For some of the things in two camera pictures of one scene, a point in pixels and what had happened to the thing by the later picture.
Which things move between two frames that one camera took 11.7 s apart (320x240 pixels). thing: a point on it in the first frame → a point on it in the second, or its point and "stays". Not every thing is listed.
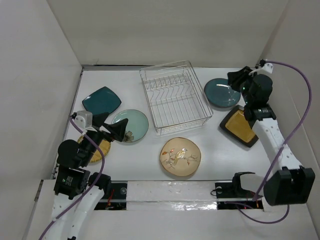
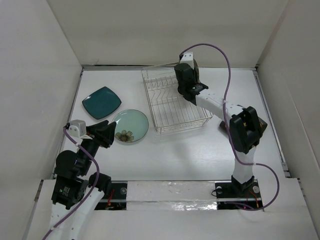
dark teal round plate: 218,92 → 196,71
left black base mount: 115,197 stays
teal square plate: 102,100 stays
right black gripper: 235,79 → 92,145
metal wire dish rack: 175,99 stays
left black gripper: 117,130 → 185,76
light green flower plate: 137,125 stays
